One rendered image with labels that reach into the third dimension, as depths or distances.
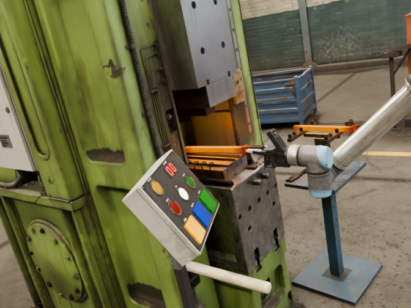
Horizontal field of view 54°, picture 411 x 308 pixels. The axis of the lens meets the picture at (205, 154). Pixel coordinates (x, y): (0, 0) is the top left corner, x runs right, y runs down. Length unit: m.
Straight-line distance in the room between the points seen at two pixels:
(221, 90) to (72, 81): 0.65
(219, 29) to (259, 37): 8.48
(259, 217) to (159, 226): 0.83
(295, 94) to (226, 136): 3.42
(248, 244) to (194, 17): 1.03
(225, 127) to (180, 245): 1.03
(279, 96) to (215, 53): 3.88
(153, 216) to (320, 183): 0.74
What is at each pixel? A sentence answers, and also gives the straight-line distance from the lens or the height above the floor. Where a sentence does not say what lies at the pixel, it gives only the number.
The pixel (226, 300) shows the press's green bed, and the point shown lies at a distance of 2.21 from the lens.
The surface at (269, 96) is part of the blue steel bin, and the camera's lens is 5.66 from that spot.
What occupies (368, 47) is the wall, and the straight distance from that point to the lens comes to 9.41.
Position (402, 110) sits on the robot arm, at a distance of 1.68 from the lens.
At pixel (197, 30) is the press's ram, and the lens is 1.70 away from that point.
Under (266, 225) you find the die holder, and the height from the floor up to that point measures 0.61.
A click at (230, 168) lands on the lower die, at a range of 1.85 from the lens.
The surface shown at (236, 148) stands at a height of 1.05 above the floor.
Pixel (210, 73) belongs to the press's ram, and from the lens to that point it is 1.73.
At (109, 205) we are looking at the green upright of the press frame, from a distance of 2.03.
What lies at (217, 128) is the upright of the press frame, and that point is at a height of 1.06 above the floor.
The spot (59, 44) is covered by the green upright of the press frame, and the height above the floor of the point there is 1.64.
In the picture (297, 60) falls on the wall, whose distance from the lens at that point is 9.94.
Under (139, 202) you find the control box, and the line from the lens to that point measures 1.23.
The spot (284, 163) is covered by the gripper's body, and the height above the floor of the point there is 0.99.
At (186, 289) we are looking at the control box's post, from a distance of 1.57.
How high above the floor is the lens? 1.62
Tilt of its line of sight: 18 degrees down
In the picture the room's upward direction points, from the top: 12 degrees counter-clockwise
